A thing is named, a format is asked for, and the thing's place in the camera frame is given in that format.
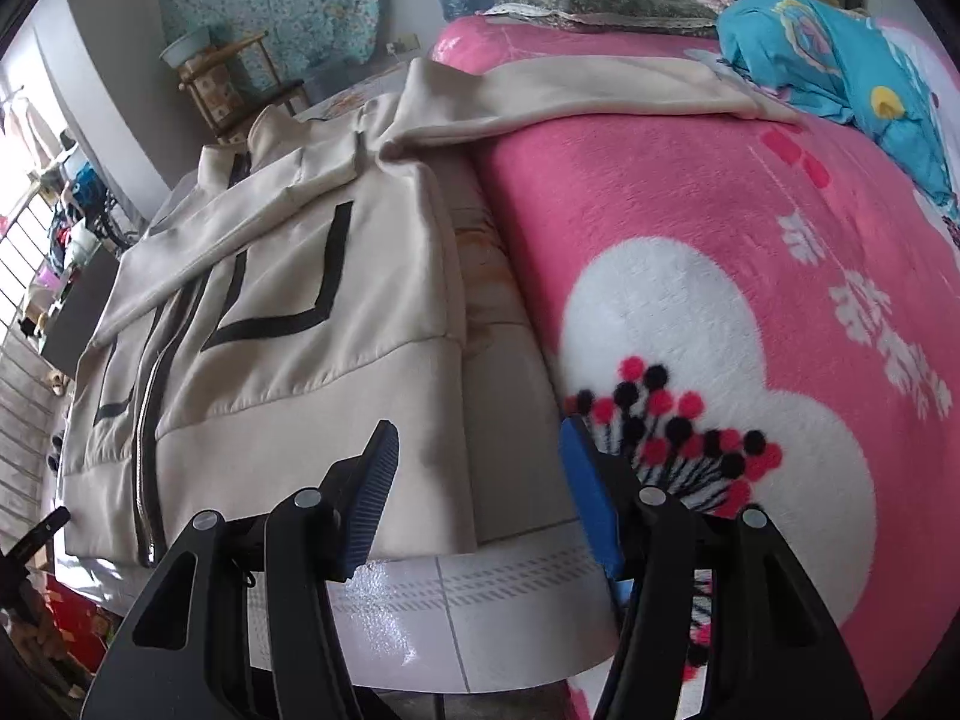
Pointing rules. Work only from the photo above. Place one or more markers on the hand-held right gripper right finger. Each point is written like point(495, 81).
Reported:
point(589, 495)

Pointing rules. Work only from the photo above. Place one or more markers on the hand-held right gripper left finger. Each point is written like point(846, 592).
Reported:
point(367, 502)

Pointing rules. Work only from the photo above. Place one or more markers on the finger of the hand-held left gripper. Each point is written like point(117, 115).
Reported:
point(34, 534)

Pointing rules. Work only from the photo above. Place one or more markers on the beige zip jacket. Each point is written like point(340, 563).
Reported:
point(360, 277)

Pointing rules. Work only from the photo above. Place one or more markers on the pile of bags and clothes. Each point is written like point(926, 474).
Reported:
point(82, 202)

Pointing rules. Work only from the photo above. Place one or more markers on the grey slipper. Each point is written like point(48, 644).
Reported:
point(54, 451)

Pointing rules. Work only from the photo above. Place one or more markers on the red paper bag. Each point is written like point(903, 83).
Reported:
point(67, 615)

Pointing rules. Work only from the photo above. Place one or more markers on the metal window railing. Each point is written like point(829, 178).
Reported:
point(22, 405)

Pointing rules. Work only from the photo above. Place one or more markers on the tan sandal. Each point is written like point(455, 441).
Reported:
point(56, 385)

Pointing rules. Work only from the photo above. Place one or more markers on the black low cabinet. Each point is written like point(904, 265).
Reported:
point(79, 315)

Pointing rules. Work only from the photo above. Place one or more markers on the pink floral fleece blanket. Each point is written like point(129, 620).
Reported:
point(675, 202)

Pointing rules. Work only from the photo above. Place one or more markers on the hanging beige garment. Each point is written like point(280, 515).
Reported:
point(26, 127)

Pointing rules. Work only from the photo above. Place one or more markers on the patterned box stack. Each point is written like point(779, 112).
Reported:
point(221, 94)

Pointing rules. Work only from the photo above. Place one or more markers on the wooden chair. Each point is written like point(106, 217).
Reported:
point(225, 60)

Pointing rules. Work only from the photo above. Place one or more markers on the grey patterned pillow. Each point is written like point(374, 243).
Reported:
point(600, 7)

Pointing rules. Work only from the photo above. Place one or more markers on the teal plastic basin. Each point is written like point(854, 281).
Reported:
point(184, 49)

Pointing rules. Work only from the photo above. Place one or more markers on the turquoise printed cloth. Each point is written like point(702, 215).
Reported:
point(825, 52)

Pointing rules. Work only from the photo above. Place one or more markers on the wall socket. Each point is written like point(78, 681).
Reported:
point(405, 41)

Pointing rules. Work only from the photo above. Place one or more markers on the teal floral wall curtain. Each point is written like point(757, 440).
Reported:
point(300, 7)

